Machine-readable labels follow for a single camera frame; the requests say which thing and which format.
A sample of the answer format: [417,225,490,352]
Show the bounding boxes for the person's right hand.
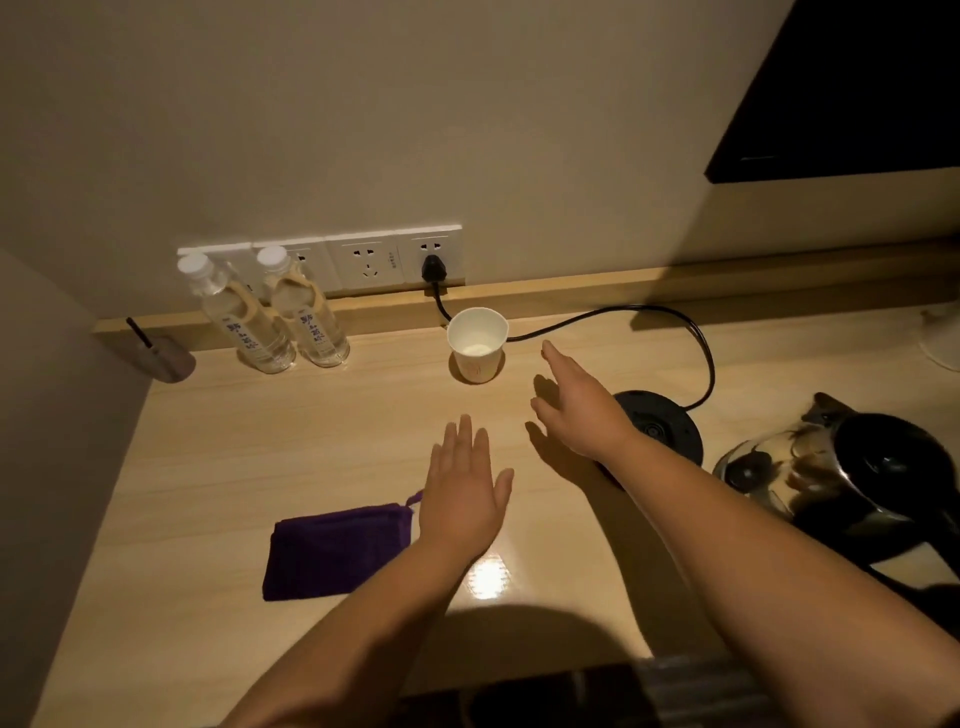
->
[529,339,640,463]

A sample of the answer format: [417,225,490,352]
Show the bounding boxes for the white paper cup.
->
[447,306,510,385]

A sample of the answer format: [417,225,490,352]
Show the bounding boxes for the wooden back ledge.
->
[92,238,960,354]

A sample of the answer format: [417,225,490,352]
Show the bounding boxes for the clear water bottle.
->
[177,252,298,375]
[256,245,351,369]

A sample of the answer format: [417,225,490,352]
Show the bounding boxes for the black power cable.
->
[429,288,717,413]

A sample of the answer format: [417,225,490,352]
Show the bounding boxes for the white wall socket plate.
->
[177,241,264,303]
[324,231,408,292]
[395,224,465,286]
[252,237,345,297]

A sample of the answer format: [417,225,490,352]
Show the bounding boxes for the person's left forearm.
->
[217,534,481,728]

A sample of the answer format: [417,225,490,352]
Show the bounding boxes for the black television screen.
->
[704,0,960,185]

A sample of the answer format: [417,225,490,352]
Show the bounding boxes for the black kettle base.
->
[597,389,705,490]

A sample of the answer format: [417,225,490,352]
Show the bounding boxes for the person's left hand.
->
[417,414,516,562]

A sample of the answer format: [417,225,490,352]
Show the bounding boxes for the steel electric kettle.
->
[711,391,960,582]

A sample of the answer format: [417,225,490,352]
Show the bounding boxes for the dark striped clothing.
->
[390,651,781,728]

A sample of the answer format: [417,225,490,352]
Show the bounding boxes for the person's right forearm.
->
[603,429,960,728]

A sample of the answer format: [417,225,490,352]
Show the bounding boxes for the purple cloth pouch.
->
[261,489,426,603]

